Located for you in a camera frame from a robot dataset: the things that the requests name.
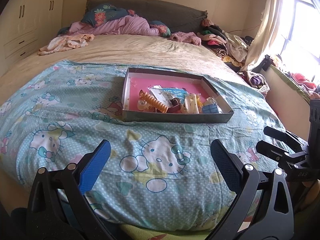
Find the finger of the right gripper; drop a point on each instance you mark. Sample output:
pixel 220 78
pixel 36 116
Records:
pixel 280 133
pixel 285 160

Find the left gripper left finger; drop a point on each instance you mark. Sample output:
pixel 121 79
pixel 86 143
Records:
pixel 91 165

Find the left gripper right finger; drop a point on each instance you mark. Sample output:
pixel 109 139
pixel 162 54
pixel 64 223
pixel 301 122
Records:
pixel 229 166

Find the blue square box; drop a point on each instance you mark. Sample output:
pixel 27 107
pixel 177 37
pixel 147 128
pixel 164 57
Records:
pixel 210 109

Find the cream pink cloud hair claw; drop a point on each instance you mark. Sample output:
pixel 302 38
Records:
pixel 190 104

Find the beige spiral hair clip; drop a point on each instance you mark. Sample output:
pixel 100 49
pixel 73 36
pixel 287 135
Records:
pixel 153 101

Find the green sleeve forearm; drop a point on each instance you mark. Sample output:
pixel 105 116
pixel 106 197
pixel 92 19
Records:
pixel 143 234

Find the hello kitty blue blanket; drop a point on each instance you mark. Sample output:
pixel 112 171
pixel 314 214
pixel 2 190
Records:
pixel 160 176

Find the pearl hair clip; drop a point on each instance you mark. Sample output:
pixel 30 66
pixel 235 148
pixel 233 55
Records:
pixel 144 106

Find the grey cardboard box tray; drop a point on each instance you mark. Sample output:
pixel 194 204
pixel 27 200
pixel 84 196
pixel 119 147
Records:
pixel 174 103

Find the pink book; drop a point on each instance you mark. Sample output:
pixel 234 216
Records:
pixel 177 86

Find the white earring card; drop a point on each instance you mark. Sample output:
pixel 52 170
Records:
pixel 156 91

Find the pile of clothes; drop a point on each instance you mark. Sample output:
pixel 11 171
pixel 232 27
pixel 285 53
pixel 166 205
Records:
pixel 231 49

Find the pink white garment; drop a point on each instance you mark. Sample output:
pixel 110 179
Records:
pixel 66 43

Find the beige bed cover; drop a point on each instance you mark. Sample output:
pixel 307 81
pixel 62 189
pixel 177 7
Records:
pixel 124 49

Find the pink fuzzy garment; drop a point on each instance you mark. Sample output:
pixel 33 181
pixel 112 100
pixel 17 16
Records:
pixel 190 38

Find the cream curtain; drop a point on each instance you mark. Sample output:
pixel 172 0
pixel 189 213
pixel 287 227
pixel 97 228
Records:
pixel 267 39

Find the pink purple duvet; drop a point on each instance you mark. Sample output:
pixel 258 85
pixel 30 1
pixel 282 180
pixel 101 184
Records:
pixel 131 25

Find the floral dark pillow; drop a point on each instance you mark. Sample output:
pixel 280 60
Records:
pixel 107 12

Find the cream wardrobe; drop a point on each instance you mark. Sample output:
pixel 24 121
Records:
pixel 26 26

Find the grey headboard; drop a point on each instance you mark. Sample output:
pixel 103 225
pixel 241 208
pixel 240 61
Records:
pixel 177 17

